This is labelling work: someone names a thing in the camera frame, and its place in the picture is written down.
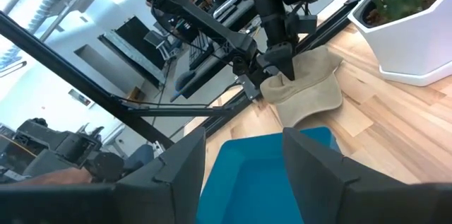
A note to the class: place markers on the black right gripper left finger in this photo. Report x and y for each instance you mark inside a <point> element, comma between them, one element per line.
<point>169,195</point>

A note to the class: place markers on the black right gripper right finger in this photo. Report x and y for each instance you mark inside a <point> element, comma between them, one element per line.
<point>318,188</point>

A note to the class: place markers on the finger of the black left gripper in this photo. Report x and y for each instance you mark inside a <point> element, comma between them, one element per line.
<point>287,68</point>

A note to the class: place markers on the beige fabric hat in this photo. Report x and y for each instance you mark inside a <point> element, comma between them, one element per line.
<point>310,89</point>

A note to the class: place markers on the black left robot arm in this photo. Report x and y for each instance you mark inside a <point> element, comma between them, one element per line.
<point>270,15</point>

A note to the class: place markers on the person's forearm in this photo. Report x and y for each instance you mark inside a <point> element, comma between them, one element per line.
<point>56,178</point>

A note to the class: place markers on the blue plastic bin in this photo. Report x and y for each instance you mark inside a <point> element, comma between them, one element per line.
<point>247,181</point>

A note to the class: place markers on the black keyboard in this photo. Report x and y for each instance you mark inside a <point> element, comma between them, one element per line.
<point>199,51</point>

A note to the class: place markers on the grey office chair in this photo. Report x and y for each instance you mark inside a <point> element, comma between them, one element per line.
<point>159,42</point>

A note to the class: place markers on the white plant pot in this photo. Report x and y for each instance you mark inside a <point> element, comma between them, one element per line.
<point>416,47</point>

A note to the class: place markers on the black aluminium table frame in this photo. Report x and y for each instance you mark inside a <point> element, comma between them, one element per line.
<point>70,73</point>

